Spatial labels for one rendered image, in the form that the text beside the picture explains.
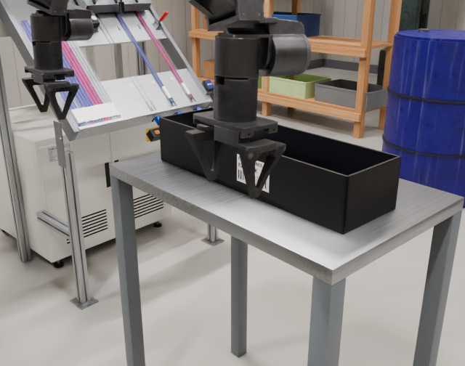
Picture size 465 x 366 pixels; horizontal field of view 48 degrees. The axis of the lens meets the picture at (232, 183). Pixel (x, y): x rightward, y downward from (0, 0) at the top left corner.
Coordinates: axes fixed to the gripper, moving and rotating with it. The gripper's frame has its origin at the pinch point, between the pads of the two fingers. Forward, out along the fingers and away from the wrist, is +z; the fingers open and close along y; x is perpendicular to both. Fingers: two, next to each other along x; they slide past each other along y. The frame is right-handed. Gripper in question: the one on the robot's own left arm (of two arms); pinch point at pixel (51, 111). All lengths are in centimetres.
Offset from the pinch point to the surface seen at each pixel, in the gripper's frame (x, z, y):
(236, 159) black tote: -27.0, 8.1, -29.0
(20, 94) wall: -137, 66, 371
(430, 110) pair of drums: -225, 29, 27
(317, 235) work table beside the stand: -23, 16, -55
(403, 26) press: -499, -2, 209
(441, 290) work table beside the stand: -58, 35, -64
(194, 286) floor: -79, 93, 48
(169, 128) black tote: -27.2, 6.2, -4.8
